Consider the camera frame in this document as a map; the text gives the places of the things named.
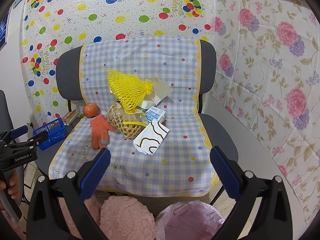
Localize white cardboard sheet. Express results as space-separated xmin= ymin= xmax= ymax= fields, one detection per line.
xmin=150 ymin=77 xmax=174 ymax=103

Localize white foam block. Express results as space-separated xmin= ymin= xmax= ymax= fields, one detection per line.
xmin=138 ymin=94 xmax=162 ymax=110

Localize pink trash bag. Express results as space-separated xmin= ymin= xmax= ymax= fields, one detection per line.
xmin=156 ymin=200 xmax=225 ymax=240

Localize person's left hand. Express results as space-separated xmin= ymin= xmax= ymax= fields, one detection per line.
xmin=8 ymin=170 xmax=20 ymax=200

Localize blue plastic basket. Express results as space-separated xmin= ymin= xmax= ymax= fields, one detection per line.
xmin=33 ymin=118 xmax=66 ymax=151

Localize red apple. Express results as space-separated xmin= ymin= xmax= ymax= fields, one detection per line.
xmin=82 ymin=103 xmax=100 ymax=118

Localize orange knit glove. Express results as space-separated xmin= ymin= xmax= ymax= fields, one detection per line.
xmin=90 ymin=114 xmax=116 ymax=150

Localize grey office chair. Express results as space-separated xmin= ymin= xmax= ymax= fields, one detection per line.
xmin=35 ymin=39 xmax=239 ymax=205

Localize pink fluffy cushion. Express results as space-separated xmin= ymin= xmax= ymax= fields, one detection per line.
xmin=58 ymin=195 xmax=157 ymax=240

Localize woven bamboo basket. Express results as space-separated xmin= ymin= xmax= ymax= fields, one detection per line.
xmin=107 ymin=102 xmax=145 ymax=139

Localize yellow snack wrapper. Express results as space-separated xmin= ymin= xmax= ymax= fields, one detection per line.
xmin=121 ymin=111 xmax=149 ymax=127

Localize yellow foam net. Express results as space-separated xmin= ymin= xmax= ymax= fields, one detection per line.
xmin=101 ymin=68 xmax=153 ymax=112

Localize blue checkered blanket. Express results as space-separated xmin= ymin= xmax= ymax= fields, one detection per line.
xmin=56 ymin=36 xmax=219 ymax=197

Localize white brown-striped wrapper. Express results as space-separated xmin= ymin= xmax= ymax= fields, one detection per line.
xmin=133 ymin=119 xmax=170 ymax=155

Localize blue white tissue pack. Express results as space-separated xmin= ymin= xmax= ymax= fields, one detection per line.
xmin=145 ymin=106 xmax=166 ymax=123

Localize balloon pattern plastic sheet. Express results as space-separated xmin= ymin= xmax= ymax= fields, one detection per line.
xmin=20 ymin=0 xmax=226 ymax=125

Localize floral pattern plastic sheet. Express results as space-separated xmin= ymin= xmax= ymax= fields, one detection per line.
xmin=211 ymin=0 xmax=319 ymax=224

